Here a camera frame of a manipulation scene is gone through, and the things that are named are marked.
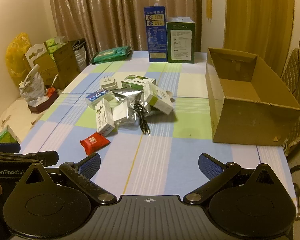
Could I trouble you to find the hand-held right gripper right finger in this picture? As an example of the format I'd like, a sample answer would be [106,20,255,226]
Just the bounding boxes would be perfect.
[183,152,286,205]

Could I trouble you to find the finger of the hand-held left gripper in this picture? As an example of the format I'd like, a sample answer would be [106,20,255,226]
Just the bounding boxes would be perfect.
[0,142,21,154]
[25,151,59,167]

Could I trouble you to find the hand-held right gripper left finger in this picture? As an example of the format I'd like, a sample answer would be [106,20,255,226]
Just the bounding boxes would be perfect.
[14,152,118,205]

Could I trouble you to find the red snack packet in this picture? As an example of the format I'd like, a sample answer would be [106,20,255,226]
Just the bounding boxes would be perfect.
[80,132,110,155]

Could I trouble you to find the long white medicine box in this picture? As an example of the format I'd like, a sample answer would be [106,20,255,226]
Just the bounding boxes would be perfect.
[95,98,115,137]

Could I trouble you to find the cardboard box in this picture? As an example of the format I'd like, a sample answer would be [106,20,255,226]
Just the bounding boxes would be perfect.
[205,47,300,147]

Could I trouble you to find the blue and white small box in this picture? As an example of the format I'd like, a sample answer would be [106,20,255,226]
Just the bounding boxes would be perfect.
[85,88,113,109]

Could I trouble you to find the black audio cable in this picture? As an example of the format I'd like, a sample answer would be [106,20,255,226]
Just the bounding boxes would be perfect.
[134,104,151,136]

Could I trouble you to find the silver foil bag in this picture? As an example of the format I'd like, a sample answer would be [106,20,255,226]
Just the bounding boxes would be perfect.
[111,88,163,127]

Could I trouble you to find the white plug adapter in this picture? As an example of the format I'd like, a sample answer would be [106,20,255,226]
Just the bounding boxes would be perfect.
[100,76,118,90]

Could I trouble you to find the white medicine box flap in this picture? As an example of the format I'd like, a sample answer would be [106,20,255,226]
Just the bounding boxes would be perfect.
[143,81,175,115]

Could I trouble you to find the green and white medicine box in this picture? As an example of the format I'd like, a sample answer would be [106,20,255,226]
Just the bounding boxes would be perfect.
[121,74,157,90]

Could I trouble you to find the checkered cloth desktop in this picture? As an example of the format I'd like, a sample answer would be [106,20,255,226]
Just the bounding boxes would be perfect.
[19,50,294,200]

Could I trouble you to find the dark red box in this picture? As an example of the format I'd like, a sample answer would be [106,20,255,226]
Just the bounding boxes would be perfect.
[28,87,59,114]

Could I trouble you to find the white crumpled bag in tray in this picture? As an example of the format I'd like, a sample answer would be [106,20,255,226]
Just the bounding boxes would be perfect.
[19,64,47,104]

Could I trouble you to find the yellow plastic bag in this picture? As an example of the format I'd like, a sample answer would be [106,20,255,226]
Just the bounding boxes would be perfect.
[5,32,32,80]

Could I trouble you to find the brown storage carton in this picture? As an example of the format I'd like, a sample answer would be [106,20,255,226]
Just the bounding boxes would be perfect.
[35,40,81,89]

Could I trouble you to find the white carved chair back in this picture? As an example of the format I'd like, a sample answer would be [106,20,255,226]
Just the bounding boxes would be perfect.
[24,42,49,68]

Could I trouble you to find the white bucket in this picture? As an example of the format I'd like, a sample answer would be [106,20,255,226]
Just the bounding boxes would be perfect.
[72,39,88,68]

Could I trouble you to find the green wet wipes pack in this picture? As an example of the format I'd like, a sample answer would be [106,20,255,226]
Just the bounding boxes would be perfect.
[90,46,133,64]

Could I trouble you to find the green tissue pack bundle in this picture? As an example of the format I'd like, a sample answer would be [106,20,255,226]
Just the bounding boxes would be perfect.
[45,37,65,53]

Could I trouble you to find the chair with quilted cover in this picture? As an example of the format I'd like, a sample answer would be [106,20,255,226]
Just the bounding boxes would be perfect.
[281,47,300,150]

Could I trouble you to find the green carton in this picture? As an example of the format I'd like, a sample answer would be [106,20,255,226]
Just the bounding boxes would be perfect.
[166,16,197,64]

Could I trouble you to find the tall blue carton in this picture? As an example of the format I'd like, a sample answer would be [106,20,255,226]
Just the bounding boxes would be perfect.
[143,5,168,63]

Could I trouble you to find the brown shiny curtain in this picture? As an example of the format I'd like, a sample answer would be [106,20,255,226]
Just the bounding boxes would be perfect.
[47,0,202,55]

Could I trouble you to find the golden yellow curtain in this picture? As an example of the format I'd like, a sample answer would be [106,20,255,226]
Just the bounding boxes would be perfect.
[225,0,294,55]

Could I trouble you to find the black chair frame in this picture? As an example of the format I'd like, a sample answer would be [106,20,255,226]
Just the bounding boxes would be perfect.
[289,164,300,205]

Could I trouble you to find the dark charger cable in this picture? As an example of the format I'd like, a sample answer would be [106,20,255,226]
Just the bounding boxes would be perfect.
[291,31,300,93]

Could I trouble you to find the yellow wall hanging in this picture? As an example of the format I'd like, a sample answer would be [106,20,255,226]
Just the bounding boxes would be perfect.
[205,0,213,22]

